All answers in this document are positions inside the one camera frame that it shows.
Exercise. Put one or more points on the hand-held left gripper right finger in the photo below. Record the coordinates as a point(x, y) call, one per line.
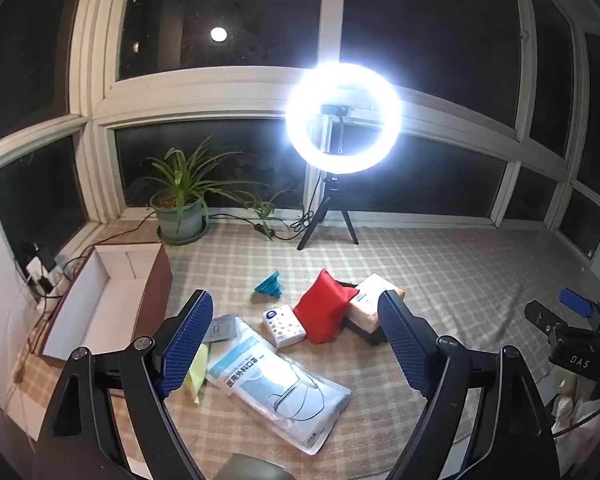
point(405, 345)

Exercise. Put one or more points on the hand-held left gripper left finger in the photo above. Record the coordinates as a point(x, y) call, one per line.
point(185, 345)

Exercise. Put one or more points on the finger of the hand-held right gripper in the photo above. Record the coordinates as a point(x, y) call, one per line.
point(540, 315)
point(576, 302)

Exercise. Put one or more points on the brown cardboard box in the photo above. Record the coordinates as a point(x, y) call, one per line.
point(110, 290)

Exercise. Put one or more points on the face mask package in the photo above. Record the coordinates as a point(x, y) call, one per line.
point(275, 390)

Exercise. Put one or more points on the person's right hand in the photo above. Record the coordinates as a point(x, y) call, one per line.
point(570, 405)

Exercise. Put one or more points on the yellow cloth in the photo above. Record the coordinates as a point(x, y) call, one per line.
point(197, 375)

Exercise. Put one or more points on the grey foil packet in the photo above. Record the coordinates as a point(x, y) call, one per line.
point(225, 327)

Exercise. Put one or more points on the white tissue box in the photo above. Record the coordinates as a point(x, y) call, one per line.
point(372, 292)

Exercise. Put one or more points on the red bean bag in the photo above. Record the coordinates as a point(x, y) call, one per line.
point(325, 310)

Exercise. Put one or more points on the plaid blanket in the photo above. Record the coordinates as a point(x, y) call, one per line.
point(455, 270)

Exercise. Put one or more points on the white patterned tissue pack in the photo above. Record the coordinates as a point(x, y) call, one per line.
point(282, 327)

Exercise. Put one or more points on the blue rubber toy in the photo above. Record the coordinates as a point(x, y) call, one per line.
point(269, 285)

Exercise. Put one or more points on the grey plant pot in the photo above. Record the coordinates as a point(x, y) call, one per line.
point(180, 241)

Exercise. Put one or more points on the small green plant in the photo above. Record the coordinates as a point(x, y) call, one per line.
point(262, 210)

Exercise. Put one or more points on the white power strip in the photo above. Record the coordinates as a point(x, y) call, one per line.
point(40, 275)

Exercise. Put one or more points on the green leafy houseplant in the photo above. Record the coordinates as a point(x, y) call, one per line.
point(180, 175)

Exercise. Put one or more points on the white window frame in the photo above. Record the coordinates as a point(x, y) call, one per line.
point(105, 110)

